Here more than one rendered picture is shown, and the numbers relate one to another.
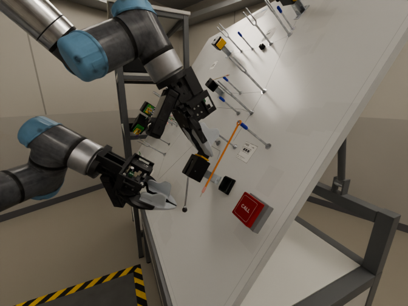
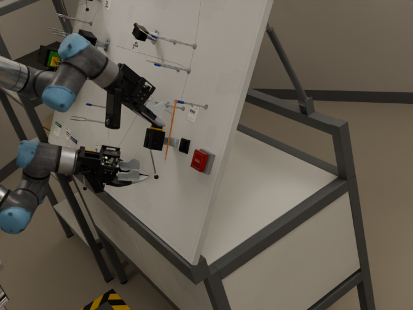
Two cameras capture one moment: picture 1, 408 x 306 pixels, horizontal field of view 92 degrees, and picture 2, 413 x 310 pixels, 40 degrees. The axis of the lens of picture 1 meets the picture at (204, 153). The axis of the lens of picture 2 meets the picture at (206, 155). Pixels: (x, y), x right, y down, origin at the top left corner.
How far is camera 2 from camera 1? 1.16 m
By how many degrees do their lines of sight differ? 13
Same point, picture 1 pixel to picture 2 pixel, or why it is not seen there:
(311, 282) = (287, 204)
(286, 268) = (268, 200)
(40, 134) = (34, 155)
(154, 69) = (101, 82)
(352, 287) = (322, 196)
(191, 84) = (129, 77)
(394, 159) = not seen: outside the picture
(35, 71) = not seen: outside the picture
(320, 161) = (233, 117)
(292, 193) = (223, 141)
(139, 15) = (82, 54)
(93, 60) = (69, 101)
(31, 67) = not seen: outside the picture
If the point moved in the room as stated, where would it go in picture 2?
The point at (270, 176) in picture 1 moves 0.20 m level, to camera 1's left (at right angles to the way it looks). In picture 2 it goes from (211, 132) to (141, 154)
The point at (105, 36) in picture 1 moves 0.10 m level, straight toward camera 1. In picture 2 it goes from (70, 82) to (85, 91)
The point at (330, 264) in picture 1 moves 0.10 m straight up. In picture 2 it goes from (310, 184) to (305, 158)
